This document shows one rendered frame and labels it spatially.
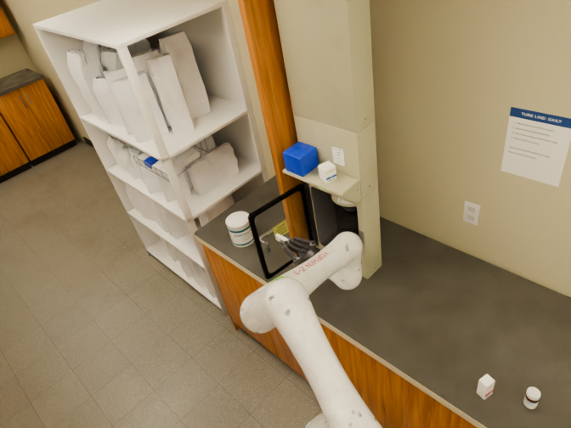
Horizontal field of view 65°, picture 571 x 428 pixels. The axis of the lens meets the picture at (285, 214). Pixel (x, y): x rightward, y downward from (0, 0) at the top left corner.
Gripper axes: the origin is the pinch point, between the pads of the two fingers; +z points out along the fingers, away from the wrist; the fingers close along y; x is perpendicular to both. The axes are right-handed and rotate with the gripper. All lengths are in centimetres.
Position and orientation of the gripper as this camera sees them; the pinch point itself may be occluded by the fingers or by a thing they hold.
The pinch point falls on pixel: (282, 239)
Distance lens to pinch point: 188.6
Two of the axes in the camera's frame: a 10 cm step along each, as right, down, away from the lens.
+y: -6.9, 5.4, -4.8
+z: -7.0, -3.4, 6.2
